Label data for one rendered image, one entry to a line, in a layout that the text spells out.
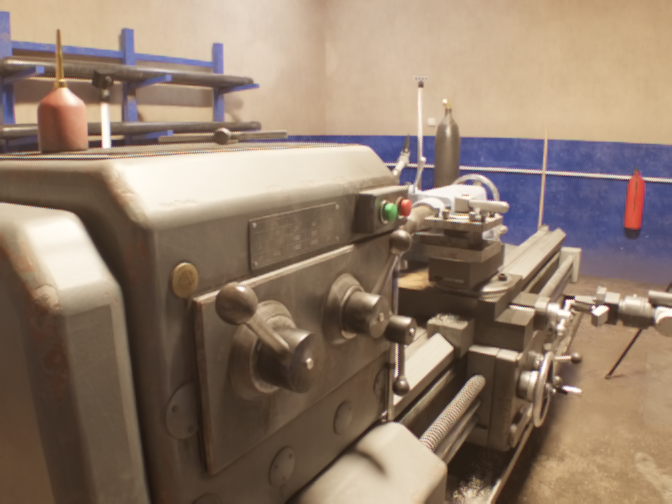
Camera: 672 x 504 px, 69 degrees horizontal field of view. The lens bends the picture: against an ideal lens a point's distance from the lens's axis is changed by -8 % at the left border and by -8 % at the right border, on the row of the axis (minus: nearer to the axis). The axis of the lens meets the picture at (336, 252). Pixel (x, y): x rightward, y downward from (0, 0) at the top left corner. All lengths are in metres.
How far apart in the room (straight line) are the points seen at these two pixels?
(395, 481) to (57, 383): 0.60
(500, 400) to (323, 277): 0.87
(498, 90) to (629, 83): 1.29
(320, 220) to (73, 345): 0.37
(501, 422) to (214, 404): 1.04
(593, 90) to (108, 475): 5.43
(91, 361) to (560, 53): 5.49
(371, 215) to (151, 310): 0.39
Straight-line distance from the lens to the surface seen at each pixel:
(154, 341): 0.54
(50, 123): 0.74
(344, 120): 6.55
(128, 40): 4.47
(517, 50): 5.82
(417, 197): 1.78
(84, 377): 0.50
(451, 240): 1.42
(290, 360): 0.58
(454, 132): 4.58
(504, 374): 1.46
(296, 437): 0.78
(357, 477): 0.89
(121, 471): 0.56
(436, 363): 1.30
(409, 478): 0.95
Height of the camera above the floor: 1.36
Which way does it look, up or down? 13 degrees down
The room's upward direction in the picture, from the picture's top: straight up
